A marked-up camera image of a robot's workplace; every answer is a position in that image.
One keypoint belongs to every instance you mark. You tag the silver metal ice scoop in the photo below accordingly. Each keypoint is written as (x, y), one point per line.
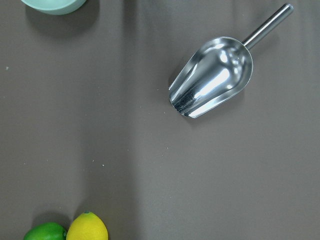
(220, 69)

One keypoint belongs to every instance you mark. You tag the green lime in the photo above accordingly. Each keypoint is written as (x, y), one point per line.
(46, 231)

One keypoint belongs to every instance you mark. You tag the yellow lemon near lime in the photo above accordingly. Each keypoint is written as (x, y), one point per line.
(87, 226)

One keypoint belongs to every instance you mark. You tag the mint green bowl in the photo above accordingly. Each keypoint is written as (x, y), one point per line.
(55, 7)

